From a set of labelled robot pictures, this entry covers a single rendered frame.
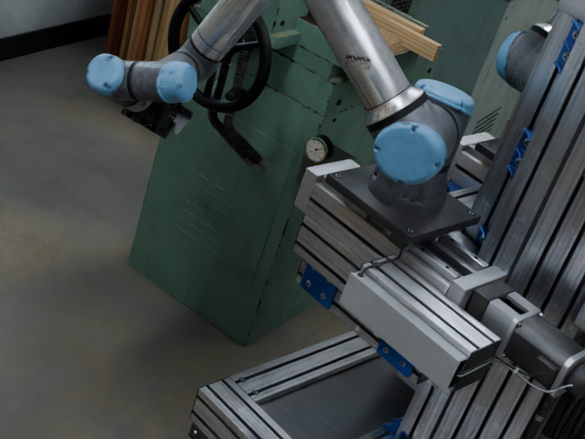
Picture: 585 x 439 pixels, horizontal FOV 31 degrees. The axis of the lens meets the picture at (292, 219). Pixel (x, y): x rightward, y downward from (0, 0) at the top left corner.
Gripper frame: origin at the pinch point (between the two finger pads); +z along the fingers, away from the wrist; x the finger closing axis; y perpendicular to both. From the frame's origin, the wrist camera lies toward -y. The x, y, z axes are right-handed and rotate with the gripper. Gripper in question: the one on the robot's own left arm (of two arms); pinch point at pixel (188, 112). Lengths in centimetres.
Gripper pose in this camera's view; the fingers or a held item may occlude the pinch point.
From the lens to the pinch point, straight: 228.4
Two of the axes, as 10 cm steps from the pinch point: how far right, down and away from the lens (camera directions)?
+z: 3.4, 1.8, 9.2
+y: -5.2, 8.5, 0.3
